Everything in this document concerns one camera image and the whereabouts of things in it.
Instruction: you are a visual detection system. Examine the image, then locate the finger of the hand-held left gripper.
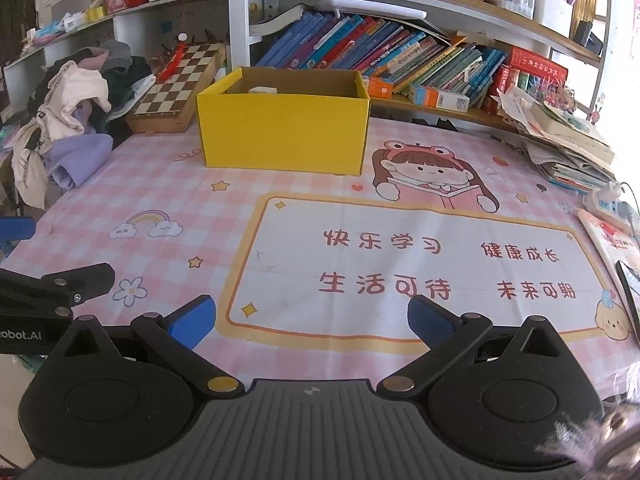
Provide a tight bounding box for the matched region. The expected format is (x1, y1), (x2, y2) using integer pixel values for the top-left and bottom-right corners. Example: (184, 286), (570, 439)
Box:
(0, 217), (37, 256)
(0, 262), (116, 317)

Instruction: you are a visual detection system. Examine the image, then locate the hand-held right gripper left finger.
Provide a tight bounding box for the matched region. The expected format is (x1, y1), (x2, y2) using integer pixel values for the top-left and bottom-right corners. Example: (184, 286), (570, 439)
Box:
(55, 295), (246, 401)

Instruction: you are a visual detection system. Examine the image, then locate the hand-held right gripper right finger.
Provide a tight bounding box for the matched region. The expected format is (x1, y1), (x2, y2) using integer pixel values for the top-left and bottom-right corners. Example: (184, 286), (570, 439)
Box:
(376, 294), (576, 401)

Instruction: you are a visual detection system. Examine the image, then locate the yellow cardboard box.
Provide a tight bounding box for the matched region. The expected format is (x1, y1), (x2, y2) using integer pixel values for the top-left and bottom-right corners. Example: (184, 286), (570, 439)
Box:
(196, 66), (371, 176)

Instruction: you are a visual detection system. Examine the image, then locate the pink printed desk mat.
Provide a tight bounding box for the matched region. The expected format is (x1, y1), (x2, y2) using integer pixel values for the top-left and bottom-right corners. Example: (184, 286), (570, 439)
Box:
(0, 105), (640, 401)

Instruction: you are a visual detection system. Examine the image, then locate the purple hoodie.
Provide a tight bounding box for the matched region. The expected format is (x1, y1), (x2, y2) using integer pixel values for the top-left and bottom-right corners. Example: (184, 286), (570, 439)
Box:
(47, 132), (115, 190)

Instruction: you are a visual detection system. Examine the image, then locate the pile of clothes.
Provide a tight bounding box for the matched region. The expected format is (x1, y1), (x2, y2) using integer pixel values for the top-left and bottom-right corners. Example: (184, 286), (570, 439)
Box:
(11, 60), (113, 208)

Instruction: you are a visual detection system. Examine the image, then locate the dark clothes pile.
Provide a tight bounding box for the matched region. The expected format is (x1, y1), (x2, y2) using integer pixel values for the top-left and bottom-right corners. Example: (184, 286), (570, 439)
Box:
(100, 40), (157, 121)

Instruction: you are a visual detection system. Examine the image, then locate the pink white booklet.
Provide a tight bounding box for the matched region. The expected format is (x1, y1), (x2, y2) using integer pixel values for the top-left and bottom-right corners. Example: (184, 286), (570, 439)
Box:
(577, 207), (640, 311)

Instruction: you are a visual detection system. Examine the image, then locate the black smartphone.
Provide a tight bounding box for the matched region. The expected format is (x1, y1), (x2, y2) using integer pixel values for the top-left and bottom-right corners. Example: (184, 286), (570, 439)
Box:
(615, 260), (640, 346)

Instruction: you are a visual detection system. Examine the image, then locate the purple fuzzy pom-pom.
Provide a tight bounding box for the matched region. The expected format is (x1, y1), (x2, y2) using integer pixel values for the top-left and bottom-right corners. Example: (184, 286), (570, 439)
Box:
(535, 400), (640, 480)

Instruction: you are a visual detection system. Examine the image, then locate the wooden chessboard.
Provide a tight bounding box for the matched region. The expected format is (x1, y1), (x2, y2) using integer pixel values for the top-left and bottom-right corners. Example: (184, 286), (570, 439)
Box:
(125, 42), (227, 133)

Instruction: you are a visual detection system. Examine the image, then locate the white power strip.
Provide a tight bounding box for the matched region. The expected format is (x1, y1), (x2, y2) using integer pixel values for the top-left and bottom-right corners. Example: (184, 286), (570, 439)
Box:
(585, 181), (636, 223)

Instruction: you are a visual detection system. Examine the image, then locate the orange white carton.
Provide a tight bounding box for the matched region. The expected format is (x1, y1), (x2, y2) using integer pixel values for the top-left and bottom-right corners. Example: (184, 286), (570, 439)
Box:
(409, 84), (471, 112)

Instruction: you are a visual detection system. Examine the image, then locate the stack of books and papers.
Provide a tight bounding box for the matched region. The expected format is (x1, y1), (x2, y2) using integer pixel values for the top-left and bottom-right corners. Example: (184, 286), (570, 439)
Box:
(497, 85), (617, 193)

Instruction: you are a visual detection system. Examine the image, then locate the red plastic toy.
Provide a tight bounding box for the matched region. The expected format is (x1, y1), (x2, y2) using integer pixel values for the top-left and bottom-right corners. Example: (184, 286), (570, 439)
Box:
(154, 32), (190, 81)

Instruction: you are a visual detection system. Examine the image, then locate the small orange box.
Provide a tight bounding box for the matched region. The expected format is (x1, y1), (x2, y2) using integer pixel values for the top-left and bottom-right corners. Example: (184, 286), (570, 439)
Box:
(367, 76), (394, 99)

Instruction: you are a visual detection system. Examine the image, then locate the red flat box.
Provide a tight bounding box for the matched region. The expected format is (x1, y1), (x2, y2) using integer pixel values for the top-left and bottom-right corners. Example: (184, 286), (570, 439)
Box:
(507, 46), (569, 86)

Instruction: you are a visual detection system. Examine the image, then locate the row of leaning books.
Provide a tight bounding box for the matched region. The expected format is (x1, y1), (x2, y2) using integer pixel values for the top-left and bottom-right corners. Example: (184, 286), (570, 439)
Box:
(260, 10), (508, 106)

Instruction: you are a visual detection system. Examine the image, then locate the white bookshelf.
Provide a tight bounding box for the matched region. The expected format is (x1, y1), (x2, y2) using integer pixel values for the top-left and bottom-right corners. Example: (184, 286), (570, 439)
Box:
(0, 0), (616, 131)

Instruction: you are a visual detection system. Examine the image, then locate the white lamp bar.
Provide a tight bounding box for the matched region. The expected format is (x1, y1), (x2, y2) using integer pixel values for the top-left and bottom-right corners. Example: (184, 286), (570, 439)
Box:
(320, 0), (428, 21)

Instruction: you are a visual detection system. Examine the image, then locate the white pen container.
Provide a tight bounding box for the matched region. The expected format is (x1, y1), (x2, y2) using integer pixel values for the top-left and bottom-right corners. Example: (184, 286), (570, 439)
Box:
(532, 0), (573, 36)

